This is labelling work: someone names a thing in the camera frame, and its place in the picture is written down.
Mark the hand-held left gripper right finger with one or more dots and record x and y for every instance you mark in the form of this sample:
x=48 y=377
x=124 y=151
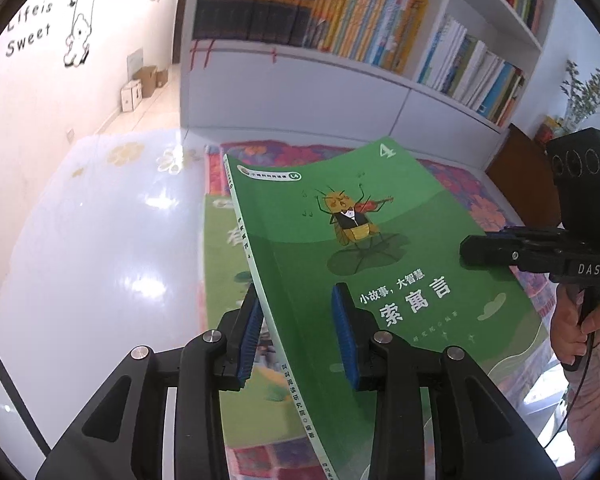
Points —
x=341 y=340

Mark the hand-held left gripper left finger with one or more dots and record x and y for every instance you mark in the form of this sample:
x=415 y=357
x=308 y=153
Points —
x=250 y=340

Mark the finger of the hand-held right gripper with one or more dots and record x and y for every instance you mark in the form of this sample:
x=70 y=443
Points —
x=485 y=250

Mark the green book with cricket picture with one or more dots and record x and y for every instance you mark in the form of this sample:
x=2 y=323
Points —
x=405 y=260

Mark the row of white blue books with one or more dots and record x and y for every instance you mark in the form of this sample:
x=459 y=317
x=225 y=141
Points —
x=470 y=70

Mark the row of orange yellow books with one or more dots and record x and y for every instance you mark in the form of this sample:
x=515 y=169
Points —
x=365 y=20

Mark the row of dark books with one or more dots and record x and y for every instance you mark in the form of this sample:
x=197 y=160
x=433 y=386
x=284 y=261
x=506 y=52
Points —
x=245 y=5

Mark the person's right hand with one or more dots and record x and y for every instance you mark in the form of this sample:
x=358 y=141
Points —
x=562 y=330

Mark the floral blanket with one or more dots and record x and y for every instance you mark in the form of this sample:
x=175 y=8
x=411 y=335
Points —
x=460 y=185

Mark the brown wooden board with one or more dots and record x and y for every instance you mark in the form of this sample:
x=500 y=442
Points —
x=520 y=180

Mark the yellow red small box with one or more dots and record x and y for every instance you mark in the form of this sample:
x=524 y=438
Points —
x=547 y=132

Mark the green plant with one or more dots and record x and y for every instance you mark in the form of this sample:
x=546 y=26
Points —
x=585 y=95

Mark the white bookshelf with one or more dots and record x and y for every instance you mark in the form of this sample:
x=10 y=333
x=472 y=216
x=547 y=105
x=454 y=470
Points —
x=300 y=90

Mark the white cardboard box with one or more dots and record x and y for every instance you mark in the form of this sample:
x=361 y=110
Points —
x=130 y=97

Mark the brown cardboard box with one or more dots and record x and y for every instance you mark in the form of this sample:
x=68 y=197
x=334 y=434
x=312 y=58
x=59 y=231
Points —
x=147 y=82

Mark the white wall panel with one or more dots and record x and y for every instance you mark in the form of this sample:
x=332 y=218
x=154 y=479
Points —
x=135 y=62

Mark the bear wall sticker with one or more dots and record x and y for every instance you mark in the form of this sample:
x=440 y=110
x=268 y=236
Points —
x=77 y=40

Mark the black lettering wall sticker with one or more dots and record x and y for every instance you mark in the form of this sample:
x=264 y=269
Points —
x=27 y=42

